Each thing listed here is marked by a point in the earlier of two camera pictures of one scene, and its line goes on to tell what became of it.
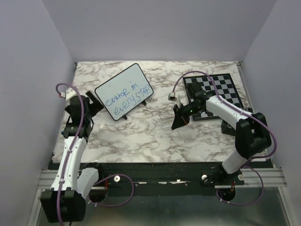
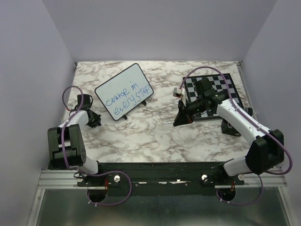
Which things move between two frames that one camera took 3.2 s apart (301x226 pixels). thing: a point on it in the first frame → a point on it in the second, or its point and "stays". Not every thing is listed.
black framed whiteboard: x=122 y=92 stays
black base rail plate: x=159 y=179 stays
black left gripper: x=96 y=106 → x=97 y=119
